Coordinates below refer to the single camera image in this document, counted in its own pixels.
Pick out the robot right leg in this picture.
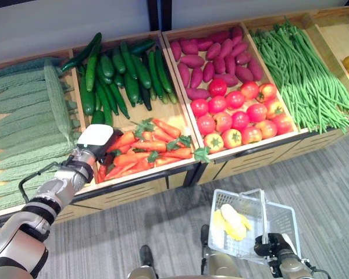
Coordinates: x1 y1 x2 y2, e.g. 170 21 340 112
201 250 243 279

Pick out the green bitter gourd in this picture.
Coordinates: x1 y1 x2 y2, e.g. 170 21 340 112
0 188 38 214
0 101 79 130
0 124 82 152
0 69 73 94
0 57 67 83
0 112 81 144
0 80 74 104
0 164 62 183
43 59 74 143
0 151 74 171
0 176 44 199
0 138 76 161
0 90 78 115

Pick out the wooden cucumber carrot bin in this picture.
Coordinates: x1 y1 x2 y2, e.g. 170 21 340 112
72 30 202 193

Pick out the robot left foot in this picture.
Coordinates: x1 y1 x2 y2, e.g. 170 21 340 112
139 245 155 267

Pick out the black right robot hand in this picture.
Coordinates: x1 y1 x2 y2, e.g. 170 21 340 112
254 232 294 261

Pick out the green bean pile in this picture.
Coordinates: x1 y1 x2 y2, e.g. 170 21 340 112
249 16 349 135

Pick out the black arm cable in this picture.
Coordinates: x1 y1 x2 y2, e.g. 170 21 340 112
18 155 75 205
301 257 333 279

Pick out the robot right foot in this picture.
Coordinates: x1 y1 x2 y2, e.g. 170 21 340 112
200 224 211 253

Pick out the pale yellow leafy vegetable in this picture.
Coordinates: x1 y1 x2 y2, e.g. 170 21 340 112
213 203 252 242

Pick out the purple sweet potato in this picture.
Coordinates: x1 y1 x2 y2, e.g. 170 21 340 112
177 62 191 88
191 37 214 52
206 42 222 61
186 87 212 101
202 61 215 83
208 30 231 44
180 54 205 69
235 65 254 83
231 41 249 58
224 54 237 76
231 26 244 47
235 51 252 66
219 38 234 59
179 38 199 56
213 56 226 74
247 56 264 82
170 40 183 62
190 66 204 89
212 73 239 87

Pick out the red tomato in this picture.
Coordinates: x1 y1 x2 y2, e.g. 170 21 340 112
264 99 285 119
203 133 225 155
190 98 209 118
225 90 245 110
240 81 260 101
246 103 268 123
208 78 228 98
231 110 250 131
272 113 294 135
240 126 263 145
213 112 233 133
208 95 227 115
196 115 216 136
255 119 278 140
255 83 278 103
221 128 243 149

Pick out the wooden green bean bin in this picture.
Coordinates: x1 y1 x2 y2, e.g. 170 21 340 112
242 11 349 135

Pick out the clear plastic shopping basket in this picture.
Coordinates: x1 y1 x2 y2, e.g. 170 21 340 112
207 188 302 265

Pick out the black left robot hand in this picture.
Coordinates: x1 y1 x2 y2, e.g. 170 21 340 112
76 124 124 169

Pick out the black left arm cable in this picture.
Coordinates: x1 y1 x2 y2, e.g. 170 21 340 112
18 155 75 205

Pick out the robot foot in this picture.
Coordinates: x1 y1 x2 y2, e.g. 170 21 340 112
139 245 155 267
200 224 211 253

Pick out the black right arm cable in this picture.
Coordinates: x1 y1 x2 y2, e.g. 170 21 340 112
301 257 333 279

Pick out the robot leg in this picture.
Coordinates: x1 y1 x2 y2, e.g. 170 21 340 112
201 250 243 279
127 264 159 279

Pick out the robot left leg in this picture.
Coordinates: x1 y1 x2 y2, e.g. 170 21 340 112
127 264 159 279

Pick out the wooden tomato sweet potato bin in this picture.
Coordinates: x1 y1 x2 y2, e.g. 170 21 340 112
161 22 300 161

